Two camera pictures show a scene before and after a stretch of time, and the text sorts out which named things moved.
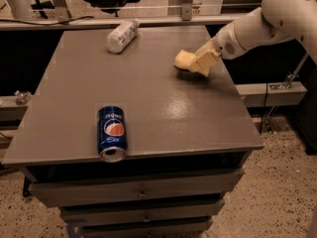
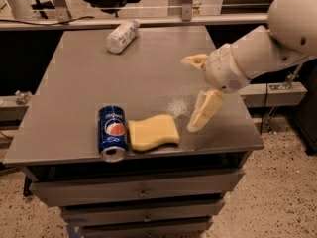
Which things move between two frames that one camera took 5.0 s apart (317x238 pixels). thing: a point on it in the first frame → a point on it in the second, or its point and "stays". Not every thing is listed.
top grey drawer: (137, 188) stays
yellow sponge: (183, 59) → (145, 133)
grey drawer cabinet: (188, 136) stays
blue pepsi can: (112, 133) stays
